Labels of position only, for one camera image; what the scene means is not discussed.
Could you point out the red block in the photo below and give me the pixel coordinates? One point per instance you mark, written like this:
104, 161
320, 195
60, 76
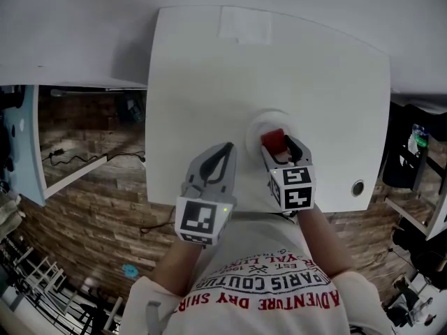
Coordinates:
273, 141

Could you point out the person's left forearm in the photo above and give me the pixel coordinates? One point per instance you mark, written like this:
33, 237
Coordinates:
174, 271

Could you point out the white round plate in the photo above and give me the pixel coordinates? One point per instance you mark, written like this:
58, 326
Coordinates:
255, 131

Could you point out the white bags with green bottle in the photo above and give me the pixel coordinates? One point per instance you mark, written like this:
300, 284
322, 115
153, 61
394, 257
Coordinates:
419, 136

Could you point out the white partition panel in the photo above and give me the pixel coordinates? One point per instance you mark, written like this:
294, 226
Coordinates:
70, 47

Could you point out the black office chair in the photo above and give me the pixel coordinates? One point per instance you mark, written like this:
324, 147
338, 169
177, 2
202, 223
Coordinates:
398, 152

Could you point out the grey metal partition foot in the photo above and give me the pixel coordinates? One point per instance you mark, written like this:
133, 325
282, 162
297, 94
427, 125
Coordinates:
87, 92

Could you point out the person's white printed shirt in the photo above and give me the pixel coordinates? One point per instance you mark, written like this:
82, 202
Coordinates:
265, 291

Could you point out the teal cloth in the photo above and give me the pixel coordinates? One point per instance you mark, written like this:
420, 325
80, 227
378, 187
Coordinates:
130, 270

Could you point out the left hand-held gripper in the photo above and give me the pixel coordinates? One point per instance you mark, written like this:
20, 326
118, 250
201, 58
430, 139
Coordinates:
200, 218

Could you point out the light blue desk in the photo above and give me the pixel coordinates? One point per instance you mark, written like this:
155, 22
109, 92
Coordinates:
33, 134

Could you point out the person's right forearm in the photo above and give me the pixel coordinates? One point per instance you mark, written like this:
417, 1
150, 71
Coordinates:
328, 243

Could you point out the black floor box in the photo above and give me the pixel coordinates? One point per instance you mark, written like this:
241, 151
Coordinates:
134, 109

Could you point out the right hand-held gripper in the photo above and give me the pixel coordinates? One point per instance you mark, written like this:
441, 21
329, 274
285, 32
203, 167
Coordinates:
297, 187

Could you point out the white square table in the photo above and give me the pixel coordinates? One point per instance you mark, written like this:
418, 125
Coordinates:
209, 100

